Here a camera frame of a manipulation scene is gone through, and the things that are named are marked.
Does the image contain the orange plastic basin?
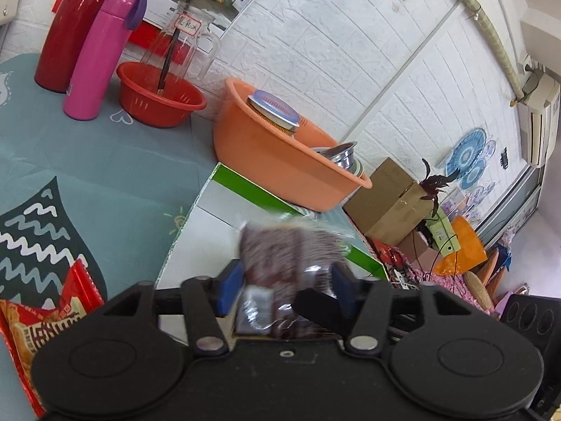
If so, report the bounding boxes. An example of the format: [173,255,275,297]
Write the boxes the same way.
[212,78,372,212]

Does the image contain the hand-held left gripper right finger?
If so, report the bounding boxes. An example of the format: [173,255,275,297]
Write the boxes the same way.
[293,263,462,354]

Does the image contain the clear glass pitcher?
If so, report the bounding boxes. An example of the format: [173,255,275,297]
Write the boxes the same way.
[140,1,222,85]

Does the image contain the teal printed table mat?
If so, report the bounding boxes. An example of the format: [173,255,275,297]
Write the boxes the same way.
[0,53,229,421]

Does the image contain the blue round wall decoration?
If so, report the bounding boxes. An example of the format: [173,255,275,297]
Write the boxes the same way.
[445,128,487,178]

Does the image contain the steel bowl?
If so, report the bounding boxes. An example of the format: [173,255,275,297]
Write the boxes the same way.
[312,141,364,179]

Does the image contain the dark stick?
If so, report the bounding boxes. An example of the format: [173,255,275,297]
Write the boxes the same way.
[157,0,194,96]

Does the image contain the dark red plant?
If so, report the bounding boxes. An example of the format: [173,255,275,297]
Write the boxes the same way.
[414,159,459,220]

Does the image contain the black speaker box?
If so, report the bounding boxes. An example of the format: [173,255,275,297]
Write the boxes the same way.
[500,292,561,354]

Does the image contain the woven straw cushion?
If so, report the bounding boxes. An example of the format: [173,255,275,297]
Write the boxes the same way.
[465,270,496,312]

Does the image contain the white green cardboard box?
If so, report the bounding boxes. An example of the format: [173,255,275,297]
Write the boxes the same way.
[155,162,389,348]

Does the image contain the pink thermos bottle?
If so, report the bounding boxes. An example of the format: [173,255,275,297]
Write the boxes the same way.
[62,0,147,121]

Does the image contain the jar with blue lid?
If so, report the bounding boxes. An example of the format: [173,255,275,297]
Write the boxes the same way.
[245,90,302,138]

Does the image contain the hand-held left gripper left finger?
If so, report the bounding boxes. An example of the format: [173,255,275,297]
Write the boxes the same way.
[104,260,244,356]

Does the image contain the small brown cardboard box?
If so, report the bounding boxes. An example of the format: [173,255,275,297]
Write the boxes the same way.
[397,230,439,268]

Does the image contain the green carton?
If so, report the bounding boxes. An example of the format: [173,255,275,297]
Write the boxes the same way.
[424,208,461,257]

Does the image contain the red thermos jug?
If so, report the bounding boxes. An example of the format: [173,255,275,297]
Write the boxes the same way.
[34,0,143,94]

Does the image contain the white air conditioner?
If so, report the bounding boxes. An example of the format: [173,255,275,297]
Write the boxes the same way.
[518,72,561,167]

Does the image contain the large red snack packet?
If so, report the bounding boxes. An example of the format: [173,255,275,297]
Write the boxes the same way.
[0,260,107,418]

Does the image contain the wrapped wall pipe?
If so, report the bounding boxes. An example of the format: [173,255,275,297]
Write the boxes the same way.
[432,0,527,101]

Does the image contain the maroon snack packet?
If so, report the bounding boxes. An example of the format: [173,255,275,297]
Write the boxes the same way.
[234,221,351,339]

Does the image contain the red plastic basket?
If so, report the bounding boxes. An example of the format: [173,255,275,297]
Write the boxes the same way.
[116,62,208,129]

